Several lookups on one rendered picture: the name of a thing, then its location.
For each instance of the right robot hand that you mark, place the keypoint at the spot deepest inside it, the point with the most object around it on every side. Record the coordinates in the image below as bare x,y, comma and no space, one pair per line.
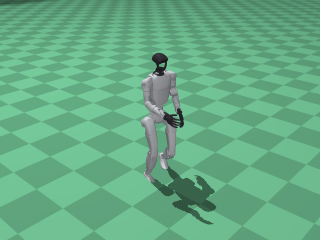
170,120

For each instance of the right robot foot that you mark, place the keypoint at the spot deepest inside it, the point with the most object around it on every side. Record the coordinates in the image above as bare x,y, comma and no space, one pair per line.
149,177

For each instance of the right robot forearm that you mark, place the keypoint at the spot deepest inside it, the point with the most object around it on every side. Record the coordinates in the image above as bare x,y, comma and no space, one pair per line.
154,109

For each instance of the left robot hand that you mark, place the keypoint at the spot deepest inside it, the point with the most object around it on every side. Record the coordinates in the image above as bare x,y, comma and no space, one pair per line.
179,112

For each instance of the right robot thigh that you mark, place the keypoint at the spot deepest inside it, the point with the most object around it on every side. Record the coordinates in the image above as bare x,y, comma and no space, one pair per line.
151,135

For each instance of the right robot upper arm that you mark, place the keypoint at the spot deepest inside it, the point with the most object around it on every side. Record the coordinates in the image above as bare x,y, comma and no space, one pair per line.
146,86

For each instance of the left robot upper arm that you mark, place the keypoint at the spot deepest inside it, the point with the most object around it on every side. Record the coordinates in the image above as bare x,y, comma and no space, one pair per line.
173,90

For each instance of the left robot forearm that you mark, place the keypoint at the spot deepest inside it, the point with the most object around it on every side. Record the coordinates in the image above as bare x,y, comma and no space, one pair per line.
176,102

